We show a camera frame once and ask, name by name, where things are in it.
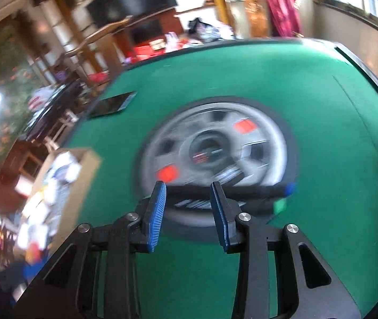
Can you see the black glossy furniture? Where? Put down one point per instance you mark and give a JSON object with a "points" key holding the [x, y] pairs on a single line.
{"points": [[52, 109]]}

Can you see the plain wooden chair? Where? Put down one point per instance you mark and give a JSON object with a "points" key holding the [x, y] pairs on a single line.
{"points": [[99, 43]]}

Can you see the red cloth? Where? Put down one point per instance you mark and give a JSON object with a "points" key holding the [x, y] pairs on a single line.
{"points": [[282, 6]]}

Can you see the black smartphone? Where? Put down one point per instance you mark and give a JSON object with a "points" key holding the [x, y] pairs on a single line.
{"points": [[112, 104]]}

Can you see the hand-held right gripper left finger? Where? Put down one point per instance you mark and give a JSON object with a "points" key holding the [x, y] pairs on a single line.
{"points": [[155, 216]]}

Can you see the wooden chair back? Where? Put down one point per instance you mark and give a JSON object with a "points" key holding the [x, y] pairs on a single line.
{"points": [[255, 10]]}

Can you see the brown cardboard box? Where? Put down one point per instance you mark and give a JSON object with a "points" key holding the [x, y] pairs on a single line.
{"points": [[85, 172]]}

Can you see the black pen with blue tip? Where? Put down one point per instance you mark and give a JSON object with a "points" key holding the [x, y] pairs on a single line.
{"points": [[258, 191]]}

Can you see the green floral wall painting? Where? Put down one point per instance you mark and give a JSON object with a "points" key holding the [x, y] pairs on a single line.
{"points": [[2, 83]]}

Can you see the black pen with green tip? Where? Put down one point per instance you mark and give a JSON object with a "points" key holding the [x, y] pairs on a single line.
{"points": [[280, 206]]}

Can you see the round table centre disc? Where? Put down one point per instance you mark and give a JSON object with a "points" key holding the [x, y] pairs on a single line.
{"points": [[208, 123]]}

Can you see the dark floral bag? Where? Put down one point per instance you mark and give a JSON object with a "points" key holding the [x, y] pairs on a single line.
{"points": [[208, 28]]}

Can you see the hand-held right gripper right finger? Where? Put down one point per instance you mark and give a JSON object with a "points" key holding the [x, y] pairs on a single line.
{"points": [[220, 216]]}

